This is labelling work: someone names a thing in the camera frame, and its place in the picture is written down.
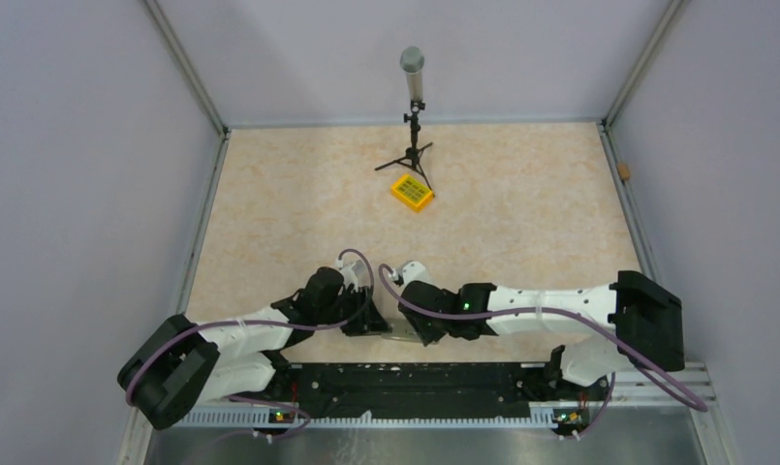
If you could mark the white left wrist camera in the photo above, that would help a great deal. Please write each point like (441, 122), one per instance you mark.
(355, 274)

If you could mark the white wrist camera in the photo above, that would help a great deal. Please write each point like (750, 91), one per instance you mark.
(355, 274)
(410, 271)

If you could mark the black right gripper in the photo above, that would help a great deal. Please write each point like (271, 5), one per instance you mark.
(426, 334)

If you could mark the yellow box with green grid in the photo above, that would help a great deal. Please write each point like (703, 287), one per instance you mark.
(412, 192)

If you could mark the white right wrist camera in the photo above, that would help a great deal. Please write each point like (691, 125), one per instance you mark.
(410, 271)

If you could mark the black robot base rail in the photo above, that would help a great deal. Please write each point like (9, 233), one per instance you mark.
(463, 390)

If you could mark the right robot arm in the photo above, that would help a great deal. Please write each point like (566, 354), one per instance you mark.
(631, 322)

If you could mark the microphone on black tripod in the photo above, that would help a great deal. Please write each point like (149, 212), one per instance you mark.
(411, 62)

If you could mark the white remote control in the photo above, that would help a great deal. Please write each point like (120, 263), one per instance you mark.
(403, 331)

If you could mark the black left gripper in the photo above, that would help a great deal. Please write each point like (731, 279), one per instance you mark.
(367, 319)

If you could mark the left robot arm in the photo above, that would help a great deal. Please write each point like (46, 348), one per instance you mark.
(183, 364)

